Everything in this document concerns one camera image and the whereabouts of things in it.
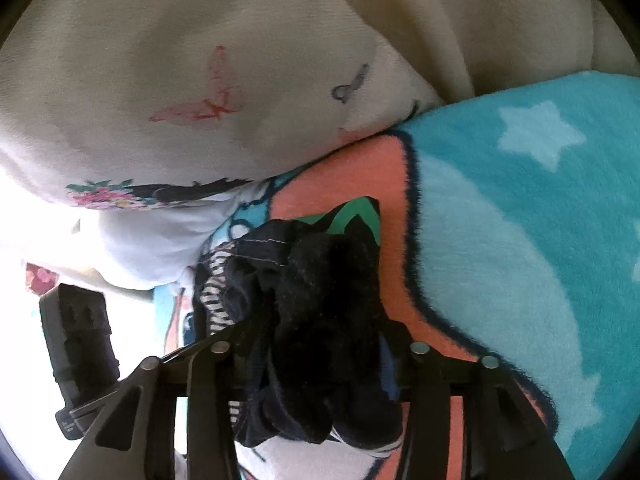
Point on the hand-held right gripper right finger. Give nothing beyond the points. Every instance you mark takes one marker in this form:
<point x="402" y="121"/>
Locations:
<point x="430" y="410"/>

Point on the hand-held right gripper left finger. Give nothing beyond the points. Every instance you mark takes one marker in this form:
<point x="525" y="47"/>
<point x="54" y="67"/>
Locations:
<point x="205" y="400"/>

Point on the dark navy sock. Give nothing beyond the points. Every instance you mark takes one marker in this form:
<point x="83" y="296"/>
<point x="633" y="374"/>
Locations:
<point x="320" y="310"/>

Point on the white pillow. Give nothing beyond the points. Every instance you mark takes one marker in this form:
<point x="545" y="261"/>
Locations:
<point x="140" y="240"/>

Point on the turquoise star printed blanket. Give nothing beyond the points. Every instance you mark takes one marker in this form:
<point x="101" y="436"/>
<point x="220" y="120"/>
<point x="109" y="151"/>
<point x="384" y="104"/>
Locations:
<point x="500" y="260"/>

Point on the beige floral cushion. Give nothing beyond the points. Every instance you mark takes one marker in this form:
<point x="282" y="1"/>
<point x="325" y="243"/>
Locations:
<point x="175" y="85"/>

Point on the cream curtain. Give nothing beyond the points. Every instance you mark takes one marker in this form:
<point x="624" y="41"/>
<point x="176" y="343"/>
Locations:
<point x="475" y="20"/>

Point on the red floral wall picture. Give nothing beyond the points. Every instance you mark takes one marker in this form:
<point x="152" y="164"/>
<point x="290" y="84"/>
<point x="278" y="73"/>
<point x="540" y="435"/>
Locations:
<point x="40" y="277"/>

